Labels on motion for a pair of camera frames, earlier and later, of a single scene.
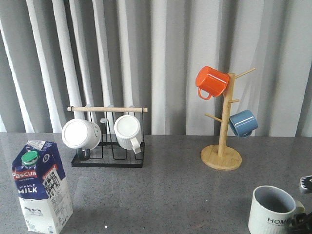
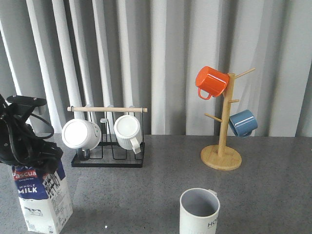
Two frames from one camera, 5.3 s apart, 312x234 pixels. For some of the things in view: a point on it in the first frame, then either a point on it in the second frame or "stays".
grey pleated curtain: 55,53 stays
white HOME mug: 270,208 -> 199,210
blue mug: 243,123 stays
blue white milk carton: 43,188 stays
